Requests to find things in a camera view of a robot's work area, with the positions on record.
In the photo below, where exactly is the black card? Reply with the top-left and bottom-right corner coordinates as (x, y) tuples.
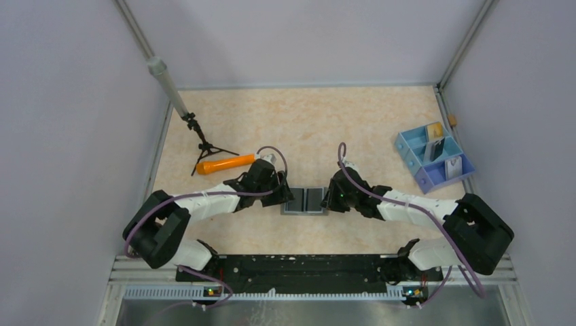
(306, 188), (324, 213)
(285, 188), (304, 213)
(423, 137), (446, 162)

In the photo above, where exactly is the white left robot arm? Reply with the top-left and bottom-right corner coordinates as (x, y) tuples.
(122, 158), (293, 281)

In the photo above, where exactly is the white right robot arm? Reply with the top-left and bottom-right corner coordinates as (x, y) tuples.
(321, 164), (515, 280)

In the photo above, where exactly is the blue compartment organizer box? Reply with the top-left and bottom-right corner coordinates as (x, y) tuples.
(394, 122), (475, 194)

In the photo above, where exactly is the grey leather card holder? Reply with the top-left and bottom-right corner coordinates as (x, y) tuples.
(281, 187), (329, 216)

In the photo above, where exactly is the white slotted cable duct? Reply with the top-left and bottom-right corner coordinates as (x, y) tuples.
(124, 285), (406, 301)

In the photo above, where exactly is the black tripod microphone stand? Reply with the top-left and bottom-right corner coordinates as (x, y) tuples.
(146, 56), (239, 176)

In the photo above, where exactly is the orange toy microphone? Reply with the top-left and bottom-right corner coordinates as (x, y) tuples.
(196, 153), (257, 175)

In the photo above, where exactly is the white patterned card in box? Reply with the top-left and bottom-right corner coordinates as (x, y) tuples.
(444, 156), (463, 180)

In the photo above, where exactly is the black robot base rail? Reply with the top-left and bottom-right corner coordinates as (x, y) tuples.
(201, 254), (444, 294)

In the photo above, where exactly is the small orange wall object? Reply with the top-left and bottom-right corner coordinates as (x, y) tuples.
(447, 114), (457, 128)

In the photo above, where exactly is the gold card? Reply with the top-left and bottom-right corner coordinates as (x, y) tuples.
(425, 122), (444, 142)

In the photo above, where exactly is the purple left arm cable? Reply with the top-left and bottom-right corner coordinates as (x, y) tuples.
(124, 145), (289, 311)

